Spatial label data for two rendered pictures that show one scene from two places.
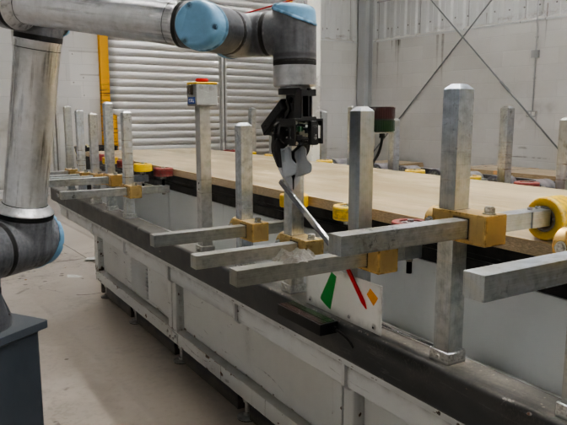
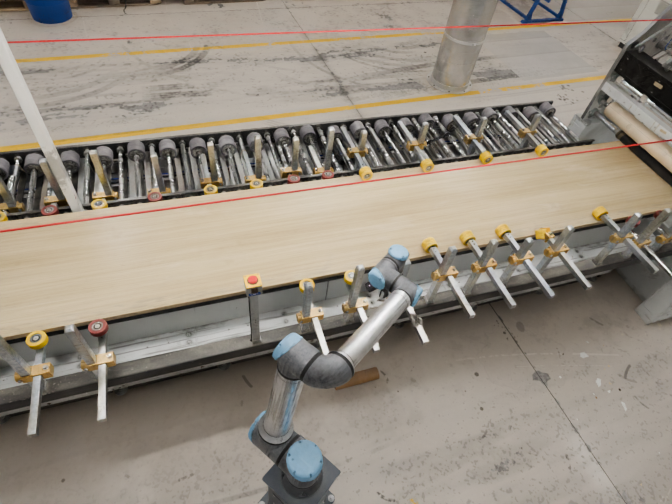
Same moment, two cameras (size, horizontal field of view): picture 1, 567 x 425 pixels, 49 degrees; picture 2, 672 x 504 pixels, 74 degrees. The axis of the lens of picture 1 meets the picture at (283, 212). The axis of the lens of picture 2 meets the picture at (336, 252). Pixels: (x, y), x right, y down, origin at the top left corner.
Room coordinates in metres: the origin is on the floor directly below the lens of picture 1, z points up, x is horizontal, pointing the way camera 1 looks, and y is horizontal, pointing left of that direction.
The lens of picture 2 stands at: (1.44, 1.29, 2.79)
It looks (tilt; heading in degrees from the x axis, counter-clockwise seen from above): 50 degrees down; 276
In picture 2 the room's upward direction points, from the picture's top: 10 degrees clockwise
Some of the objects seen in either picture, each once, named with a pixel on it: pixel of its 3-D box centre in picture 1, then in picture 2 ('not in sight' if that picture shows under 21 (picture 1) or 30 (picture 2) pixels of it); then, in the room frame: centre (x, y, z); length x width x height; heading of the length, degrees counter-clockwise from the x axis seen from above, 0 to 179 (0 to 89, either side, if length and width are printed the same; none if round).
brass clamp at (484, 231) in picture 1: (463, 224); (444, 274); (1.02, -0.30, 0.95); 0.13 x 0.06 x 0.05; 32
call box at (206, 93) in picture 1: (202, 95); (253, 285); (1.90, 0.24, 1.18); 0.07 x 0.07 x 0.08; 32
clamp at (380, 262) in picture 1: (367, 254); not in sight; (1.23, -0.17, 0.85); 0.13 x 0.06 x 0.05; 32
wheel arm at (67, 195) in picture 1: (116, 192); (102, 373); (2.46, 0.67, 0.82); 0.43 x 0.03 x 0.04; 122
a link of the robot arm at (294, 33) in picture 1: (293, 34); (396, 259); (1.32, -0.02, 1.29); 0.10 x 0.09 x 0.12; 66
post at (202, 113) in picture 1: (203, 180); (254, 316); (1.90, 0.25, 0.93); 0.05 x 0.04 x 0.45; 32
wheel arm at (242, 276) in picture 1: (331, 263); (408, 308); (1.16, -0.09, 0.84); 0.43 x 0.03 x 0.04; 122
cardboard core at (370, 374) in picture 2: not in sight; (356, 378); (1.32, -0.01, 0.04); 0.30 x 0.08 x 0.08; 32
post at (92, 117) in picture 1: (94, 164); not in sight; (2.95, 0.90, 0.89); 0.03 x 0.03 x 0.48; 32
